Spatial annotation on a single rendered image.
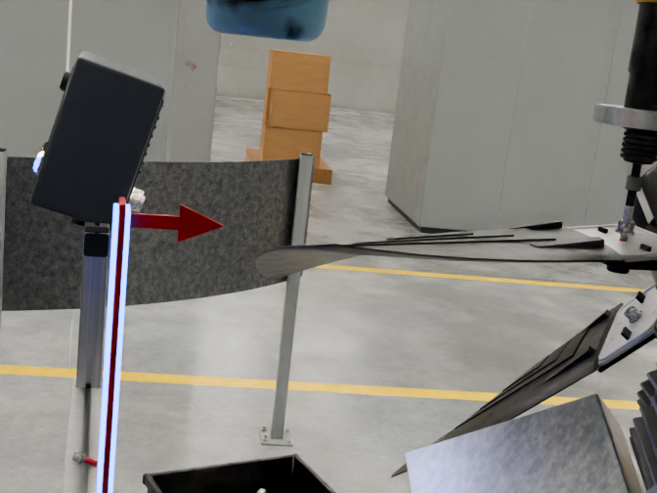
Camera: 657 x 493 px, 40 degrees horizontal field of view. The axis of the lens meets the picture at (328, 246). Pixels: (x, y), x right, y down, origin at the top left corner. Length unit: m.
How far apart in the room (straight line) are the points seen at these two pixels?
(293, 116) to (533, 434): 8.18
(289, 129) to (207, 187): 6.24
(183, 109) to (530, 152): 3.08
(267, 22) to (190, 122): 4.43
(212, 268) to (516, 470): 2.06
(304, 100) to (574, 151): 2.83
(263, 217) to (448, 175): 4.25
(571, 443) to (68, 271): 1.94
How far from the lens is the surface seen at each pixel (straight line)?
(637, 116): 0.63
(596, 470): 0.65
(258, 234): 2.75
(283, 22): 0.54
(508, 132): 7.00
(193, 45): 4.93
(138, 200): 1.18
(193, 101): 4.95
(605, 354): 0.76
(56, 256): 2.45
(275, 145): 8.80
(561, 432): 0.66
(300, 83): 8.76
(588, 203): 7.31
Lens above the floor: 1.30
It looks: 12 degrees down
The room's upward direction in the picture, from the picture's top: 6 degrees clockwise
